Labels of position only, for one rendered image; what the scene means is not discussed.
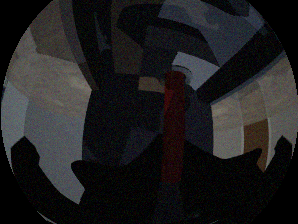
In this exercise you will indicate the dark red peg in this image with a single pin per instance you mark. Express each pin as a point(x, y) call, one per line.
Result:
point(173, 141)

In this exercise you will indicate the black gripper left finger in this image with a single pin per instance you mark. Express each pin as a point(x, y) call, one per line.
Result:
point(139, 179)

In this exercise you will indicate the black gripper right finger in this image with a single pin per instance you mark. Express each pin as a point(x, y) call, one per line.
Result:
point(203, 174)

